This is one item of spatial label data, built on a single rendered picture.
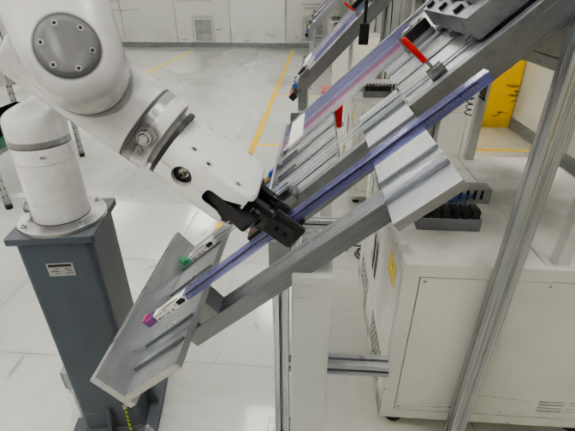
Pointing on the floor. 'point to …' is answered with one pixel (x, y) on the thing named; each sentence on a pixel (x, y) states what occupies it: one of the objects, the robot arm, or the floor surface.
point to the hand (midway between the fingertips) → (284, 223)
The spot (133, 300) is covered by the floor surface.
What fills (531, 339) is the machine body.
